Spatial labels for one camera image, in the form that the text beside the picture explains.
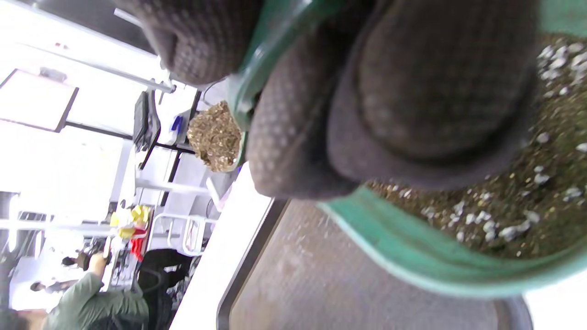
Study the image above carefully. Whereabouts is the brown potting mix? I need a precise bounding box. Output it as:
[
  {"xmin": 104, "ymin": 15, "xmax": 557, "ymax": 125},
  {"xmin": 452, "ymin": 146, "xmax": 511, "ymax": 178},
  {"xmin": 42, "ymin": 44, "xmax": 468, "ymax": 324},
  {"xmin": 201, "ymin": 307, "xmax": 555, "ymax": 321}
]
[{"xmin": 187, "ymin": 34, "xmax": 587, "ymax": 259}]

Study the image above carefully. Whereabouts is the green plastic bin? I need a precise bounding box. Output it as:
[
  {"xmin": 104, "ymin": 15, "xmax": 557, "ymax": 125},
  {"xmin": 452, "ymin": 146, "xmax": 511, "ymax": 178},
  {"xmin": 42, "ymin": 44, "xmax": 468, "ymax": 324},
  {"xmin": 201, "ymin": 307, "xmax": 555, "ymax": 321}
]
[{"xmin": 316, "ymin": 0, "xmax": 587, "ymax": 298}]

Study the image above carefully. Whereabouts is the white wire cart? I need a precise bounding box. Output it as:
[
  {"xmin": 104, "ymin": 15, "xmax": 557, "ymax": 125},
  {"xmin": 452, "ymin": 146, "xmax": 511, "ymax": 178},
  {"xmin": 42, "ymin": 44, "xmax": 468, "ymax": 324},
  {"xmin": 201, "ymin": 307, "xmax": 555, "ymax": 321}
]
[{"xmin": 147, "ymin": 212, "xmax": 217, "ymax": 257}]

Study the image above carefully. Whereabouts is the dark brown tray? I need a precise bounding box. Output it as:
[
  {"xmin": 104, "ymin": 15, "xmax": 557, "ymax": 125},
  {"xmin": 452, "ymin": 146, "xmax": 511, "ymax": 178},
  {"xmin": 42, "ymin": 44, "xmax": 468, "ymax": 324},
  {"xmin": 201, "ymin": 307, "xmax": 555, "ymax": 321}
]
[{"xmin": 216, "ymin": 199, "xmax": 535, "ymax": 330}]

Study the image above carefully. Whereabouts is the green plastic trowel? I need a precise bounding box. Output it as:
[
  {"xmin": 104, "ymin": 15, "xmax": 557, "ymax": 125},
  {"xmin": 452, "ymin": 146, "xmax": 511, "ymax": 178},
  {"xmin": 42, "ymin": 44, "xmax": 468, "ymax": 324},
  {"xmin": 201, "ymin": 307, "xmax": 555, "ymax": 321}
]
[{"xmin": 227, "ymin": 0, "xmax": 345, "ymax": 173}]

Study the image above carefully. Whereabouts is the black backpack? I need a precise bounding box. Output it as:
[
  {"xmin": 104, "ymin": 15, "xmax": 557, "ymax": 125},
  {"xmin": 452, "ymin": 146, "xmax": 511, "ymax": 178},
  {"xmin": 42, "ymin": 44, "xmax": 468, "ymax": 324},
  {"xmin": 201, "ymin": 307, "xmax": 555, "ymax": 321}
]
[{"xmin": 137, "ymin": 249, "xmax": 194, "ymax": 330}]

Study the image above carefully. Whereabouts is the pink screen monitor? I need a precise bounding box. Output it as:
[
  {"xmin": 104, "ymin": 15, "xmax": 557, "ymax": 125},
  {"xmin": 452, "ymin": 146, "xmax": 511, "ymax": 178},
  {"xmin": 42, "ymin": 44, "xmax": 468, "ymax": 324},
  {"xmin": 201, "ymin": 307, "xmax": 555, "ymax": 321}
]
[{"xmin": 0, "ymin": 69, "xmax": 79, "ymax": 133}]

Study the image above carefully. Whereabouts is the yellow foil item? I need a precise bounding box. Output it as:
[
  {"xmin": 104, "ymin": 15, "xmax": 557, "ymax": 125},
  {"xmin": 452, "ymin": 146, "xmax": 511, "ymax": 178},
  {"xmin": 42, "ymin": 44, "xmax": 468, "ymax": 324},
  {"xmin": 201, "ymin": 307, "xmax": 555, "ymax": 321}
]
[{"xmin": 110, "ymin": 205, "xmax": 152, "ymax": 240}]

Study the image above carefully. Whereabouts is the person's right hand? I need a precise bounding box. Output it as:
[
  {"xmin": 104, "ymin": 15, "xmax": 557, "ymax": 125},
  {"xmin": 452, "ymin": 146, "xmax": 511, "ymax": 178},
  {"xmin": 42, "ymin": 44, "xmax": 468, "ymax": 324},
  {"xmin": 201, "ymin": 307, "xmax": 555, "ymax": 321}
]
[{"xmin": 115, "ymin": 0, "xmax": 540, "ymax": 201}]

